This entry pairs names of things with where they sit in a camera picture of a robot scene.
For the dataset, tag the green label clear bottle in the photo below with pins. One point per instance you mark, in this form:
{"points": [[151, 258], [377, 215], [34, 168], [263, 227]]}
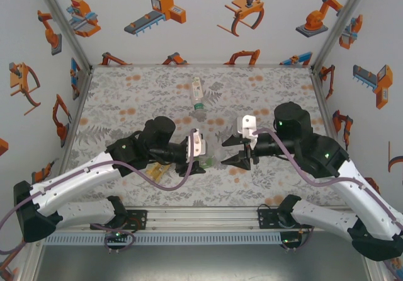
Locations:
{"points": [[207, 161]]}

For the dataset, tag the yellow label plastic bottle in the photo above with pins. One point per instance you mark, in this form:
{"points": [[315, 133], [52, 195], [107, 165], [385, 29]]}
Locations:
{"points": [[155, 171]]}

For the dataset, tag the white label clear bottle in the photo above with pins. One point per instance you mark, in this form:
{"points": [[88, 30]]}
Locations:
{"points": [[196, 93]]}

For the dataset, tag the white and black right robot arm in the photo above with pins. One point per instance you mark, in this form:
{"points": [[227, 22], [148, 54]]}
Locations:
{"points": [[352, 183]]}

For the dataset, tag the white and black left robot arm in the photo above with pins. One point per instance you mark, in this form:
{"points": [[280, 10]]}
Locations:
{"points": [[72, 177]]}

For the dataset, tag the floral print table mat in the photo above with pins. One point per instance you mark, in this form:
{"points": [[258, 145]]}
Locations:
{"points": [[141, 85]]}

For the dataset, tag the small circuit board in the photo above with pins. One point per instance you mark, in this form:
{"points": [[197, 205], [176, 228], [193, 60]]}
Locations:
{"points": [[289, 240], [117, 235]]}

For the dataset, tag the aluminium side rail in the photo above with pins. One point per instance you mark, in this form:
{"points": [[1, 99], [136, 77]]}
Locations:
{"points": [[324, 104], [75, 104]]}

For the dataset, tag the aluminium frame rail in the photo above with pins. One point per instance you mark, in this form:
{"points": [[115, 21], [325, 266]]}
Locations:
{"points": [[201, 218]]}

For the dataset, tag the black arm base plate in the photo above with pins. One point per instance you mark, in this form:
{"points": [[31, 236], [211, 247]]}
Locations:
{"points": [[138, 219], [266, 219]]}

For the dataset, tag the aluminium frame post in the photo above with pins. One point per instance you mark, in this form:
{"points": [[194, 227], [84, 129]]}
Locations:
{"points": [[339, 26], [65, 26]]}

